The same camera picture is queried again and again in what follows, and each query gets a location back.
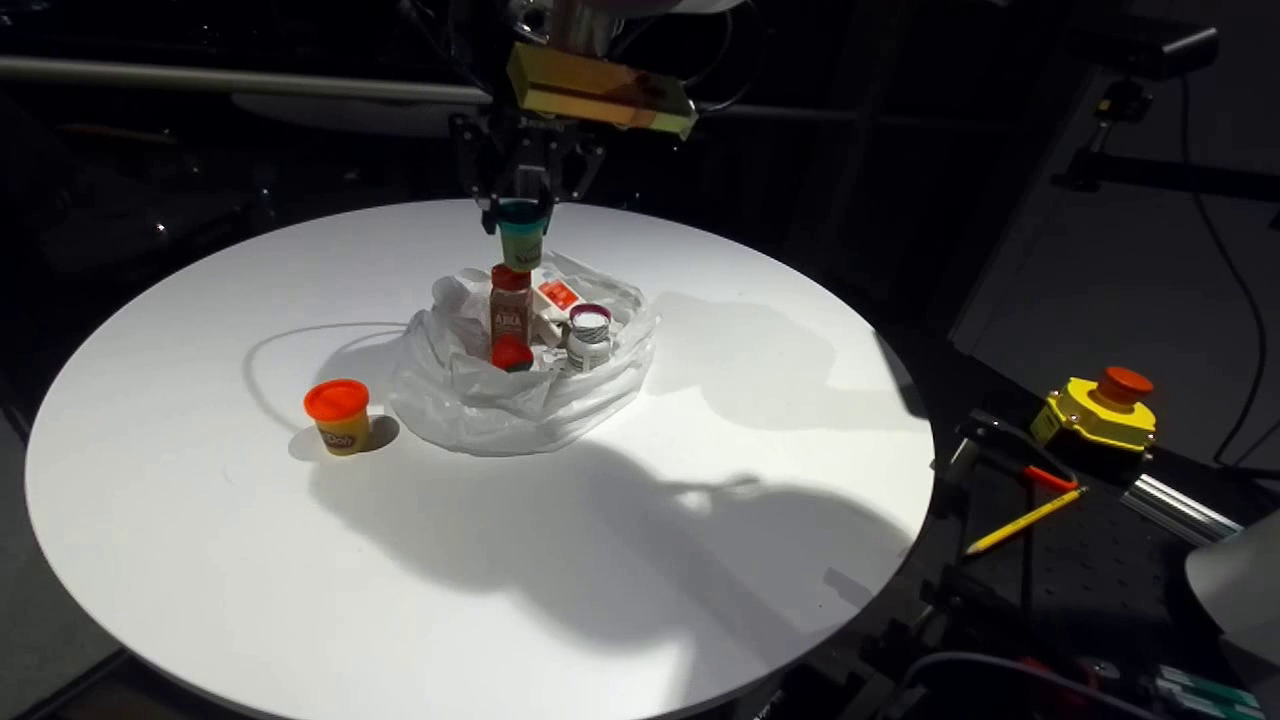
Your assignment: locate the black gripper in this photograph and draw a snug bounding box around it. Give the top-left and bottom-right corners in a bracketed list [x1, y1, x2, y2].
[451, 99, 610, 240]

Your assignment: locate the red lid spice bottle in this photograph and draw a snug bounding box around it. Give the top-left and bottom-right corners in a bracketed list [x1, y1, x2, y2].
[488, 260, 538, 349]

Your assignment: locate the silver lid white jar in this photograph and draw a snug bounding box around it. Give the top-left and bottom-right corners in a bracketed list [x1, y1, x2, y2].
[564, 298, 621, 371]

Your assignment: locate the orange lid yellow cup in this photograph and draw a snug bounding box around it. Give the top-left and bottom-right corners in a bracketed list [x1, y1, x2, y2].
[298, 375, 377, 461]

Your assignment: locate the crumpled clear plastic bag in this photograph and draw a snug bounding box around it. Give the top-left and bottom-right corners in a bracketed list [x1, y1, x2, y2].
[383, 247, 664, 461]

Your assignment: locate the yellow pencil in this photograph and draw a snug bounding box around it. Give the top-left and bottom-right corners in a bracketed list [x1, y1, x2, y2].
[958, 482, 1093, 560]

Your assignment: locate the yellow emergency stop button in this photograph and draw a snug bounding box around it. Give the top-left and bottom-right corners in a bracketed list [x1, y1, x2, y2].
[1026, 364, 1160, 455]

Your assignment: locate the silver aluminium bar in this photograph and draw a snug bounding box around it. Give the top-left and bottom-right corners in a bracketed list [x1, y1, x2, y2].
[1118, 471, 1248, 543]

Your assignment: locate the white rounded object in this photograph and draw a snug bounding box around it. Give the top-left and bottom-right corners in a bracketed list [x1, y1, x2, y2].
[1180, 508, 1280, 672]

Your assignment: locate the teal tool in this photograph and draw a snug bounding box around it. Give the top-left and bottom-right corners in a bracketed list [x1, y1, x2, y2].
[1157, 658, 1266, 720]

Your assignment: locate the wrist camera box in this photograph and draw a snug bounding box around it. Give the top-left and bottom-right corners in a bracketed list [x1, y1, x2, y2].
[504, 41, 698, 142]

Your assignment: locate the grey horizontal window rail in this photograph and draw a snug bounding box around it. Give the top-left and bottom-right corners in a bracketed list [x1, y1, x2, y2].
[0, 53, 872, 134]

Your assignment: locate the red tool handle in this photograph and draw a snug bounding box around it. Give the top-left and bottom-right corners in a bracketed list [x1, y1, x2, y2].
[1019, 461, 1083, 495]

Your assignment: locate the black camera stand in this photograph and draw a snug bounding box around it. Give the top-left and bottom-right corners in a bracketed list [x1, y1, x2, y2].
[1053, 0, 1280, 203]

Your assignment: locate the thin black hanging cable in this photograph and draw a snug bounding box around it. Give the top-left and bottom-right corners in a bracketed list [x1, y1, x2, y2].
[1174, 70, 1271, 468]

